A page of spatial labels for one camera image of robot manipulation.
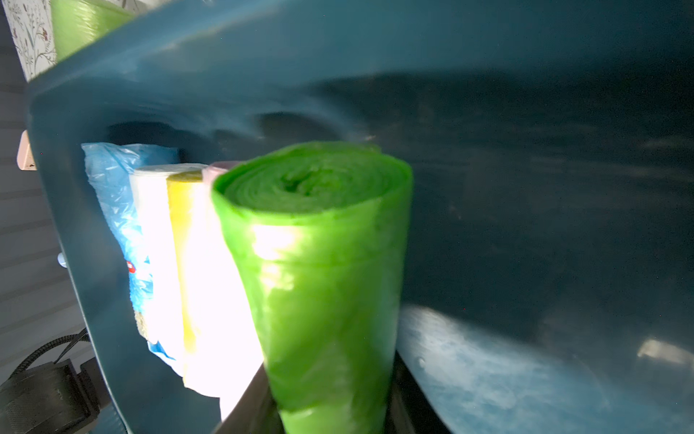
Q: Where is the pink small stapler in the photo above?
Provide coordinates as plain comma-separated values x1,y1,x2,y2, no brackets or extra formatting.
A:
16,130,37,171

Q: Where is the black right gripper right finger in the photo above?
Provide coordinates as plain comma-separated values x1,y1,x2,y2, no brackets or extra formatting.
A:
386,353,450,434

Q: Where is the teal plastic storage box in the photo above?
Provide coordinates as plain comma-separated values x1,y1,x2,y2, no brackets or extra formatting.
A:
26,1,693,433

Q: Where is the white roll with blue end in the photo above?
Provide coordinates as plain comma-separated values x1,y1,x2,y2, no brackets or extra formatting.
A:
129,163,205,376

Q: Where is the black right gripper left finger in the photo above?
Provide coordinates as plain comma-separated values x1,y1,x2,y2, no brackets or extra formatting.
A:
213,365,285,434

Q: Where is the pale green roll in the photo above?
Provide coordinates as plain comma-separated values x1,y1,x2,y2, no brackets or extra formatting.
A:
211,142,414,433

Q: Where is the yellow trash bag roll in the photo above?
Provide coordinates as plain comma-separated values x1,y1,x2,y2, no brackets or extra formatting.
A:
166,169,204,354

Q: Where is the light green roll near box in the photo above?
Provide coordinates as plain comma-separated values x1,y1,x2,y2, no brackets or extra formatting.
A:
51,0,136,63

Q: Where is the blue roll with gold end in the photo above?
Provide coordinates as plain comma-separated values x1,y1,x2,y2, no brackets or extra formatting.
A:
81,142,180,365

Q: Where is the pink trash bag roll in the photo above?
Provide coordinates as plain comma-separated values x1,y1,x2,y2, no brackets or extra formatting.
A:
182,161,262,420

